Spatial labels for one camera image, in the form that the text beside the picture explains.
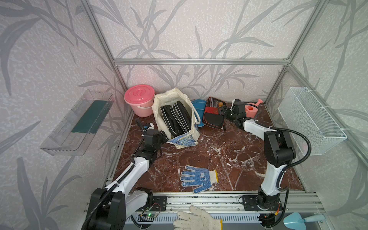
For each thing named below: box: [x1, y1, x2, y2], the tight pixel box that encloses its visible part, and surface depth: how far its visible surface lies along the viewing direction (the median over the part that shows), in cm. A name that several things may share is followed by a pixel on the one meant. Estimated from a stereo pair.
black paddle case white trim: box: [170, 100, 192, 134], surface depth 93 cm
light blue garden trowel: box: [283, 211, 326, 230], surface depth 70 cm
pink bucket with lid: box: [124, 84, 156, 118], surface depth 102 cm
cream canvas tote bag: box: [151, 87, 201, 150], surface depth 91 cm
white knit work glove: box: [172, 205, 223, 230], surface depth 70 cm
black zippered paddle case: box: [160, 104, 178, 137], surface depth 93 cm
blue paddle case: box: [192, 98, 207, 127], surface depth 115 cm
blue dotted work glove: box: [179, 164, 219, 194], surface depth 84 cm
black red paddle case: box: [202, 96, 226, 129], surface depth 110 cm
